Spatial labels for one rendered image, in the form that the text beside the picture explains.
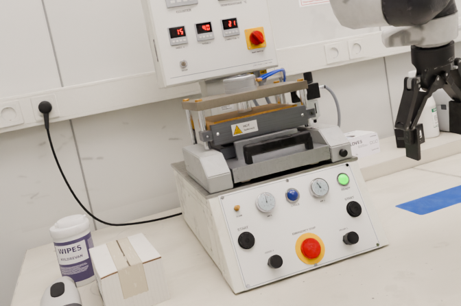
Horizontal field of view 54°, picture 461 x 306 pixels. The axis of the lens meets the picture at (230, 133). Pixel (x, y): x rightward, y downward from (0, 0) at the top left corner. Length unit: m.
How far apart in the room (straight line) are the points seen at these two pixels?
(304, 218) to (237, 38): 0.54
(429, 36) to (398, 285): 0.44
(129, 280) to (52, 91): 0.72
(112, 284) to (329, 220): 0.44
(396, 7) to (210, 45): 0.59
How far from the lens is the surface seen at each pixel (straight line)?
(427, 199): 1.28
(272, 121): 1.04
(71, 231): 1.09
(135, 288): 0.93
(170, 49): 1.22
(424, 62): 0.91
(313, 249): 0.94
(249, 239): 0.91
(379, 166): 1.52
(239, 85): 1.08
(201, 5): 1.25
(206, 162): 0.94
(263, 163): 0.94
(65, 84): 1.51
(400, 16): 0.80
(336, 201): 0.99
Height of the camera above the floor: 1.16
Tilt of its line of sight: 7 degrees down
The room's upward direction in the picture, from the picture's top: 11 degrees counter-clockwise
